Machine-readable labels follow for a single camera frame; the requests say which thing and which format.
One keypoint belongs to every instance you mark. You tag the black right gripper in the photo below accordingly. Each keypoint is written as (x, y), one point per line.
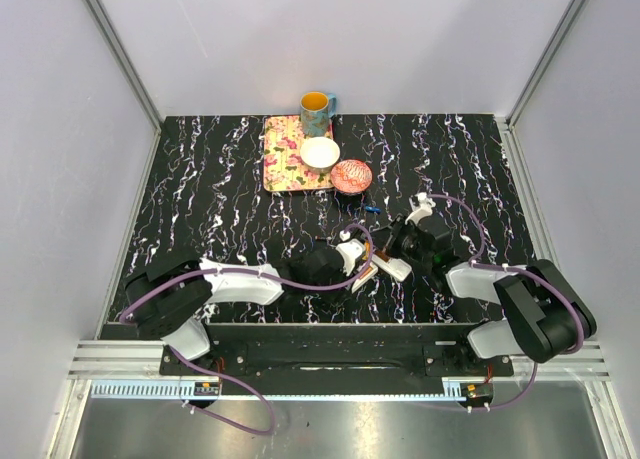
(399, 229)

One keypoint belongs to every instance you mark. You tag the white remote control with batteries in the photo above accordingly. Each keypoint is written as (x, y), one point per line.
(398, 269)

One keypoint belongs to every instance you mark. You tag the white remote with orange label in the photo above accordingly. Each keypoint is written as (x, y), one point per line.
(364, 275)

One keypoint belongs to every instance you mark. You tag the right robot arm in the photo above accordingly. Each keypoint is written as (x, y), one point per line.
(543, 315)

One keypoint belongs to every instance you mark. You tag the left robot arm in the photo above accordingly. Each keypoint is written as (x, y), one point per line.
(164, 297)

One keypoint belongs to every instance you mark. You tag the orange patterned bowl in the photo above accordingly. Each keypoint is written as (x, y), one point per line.
(351, 176)

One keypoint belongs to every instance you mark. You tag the white bowl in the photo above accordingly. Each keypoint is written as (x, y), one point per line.
(320, 154)

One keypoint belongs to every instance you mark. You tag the floral rectangular tray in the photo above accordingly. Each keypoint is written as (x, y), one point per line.
(283, 167)

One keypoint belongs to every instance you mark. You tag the blue butterfly mug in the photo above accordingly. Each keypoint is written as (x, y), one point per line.
(316, 112)

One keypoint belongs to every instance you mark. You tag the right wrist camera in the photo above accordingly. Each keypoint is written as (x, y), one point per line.
(421, 207)

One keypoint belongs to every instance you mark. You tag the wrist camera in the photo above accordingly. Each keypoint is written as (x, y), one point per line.
(421, 207)
(351, 250)

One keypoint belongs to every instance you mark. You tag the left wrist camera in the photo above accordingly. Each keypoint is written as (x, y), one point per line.
(351, 250)

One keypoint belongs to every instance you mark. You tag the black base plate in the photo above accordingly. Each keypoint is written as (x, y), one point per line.
(346, 360)

